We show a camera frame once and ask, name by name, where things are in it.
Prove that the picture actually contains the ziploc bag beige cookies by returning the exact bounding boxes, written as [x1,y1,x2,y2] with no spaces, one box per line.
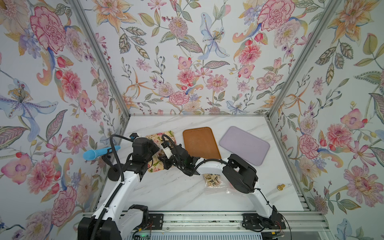
[203,174,228,194]

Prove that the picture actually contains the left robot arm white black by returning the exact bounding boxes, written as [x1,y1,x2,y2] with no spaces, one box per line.
[78,135,160,240]

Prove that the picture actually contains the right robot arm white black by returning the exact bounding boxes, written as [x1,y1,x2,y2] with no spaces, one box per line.
[159,142,286,232]

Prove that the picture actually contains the brown wooden tray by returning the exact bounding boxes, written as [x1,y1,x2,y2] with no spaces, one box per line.
[183,127,222,159]

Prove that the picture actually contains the floral yellow tray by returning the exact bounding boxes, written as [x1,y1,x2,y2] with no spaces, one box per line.
[146,131,176,173]

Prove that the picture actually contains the black microphone stand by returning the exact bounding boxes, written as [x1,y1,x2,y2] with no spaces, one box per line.
[101,148,123,182]

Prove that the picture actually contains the lilac plastic tray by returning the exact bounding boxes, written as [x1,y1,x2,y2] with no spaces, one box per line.
[219,126,270,166]

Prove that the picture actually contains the stray round cookie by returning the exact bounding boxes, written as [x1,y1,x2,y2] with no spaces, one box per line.
[277,184,285,191]

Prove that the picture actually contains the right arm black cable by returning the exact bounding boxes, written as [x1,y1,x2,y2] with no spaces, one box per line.
[161,133,229,175]

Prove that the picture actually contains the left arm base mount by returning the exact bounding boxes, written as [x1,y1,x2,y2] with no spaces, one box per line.
[122,204,165,231]

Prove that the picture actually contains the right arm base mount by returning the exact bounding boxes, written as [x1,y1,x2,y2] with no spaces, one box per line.
[242,206,287,232]

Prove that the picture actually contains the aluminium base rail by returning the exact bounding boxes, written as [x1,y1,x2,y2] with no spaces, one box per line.
[149,211,330,234]

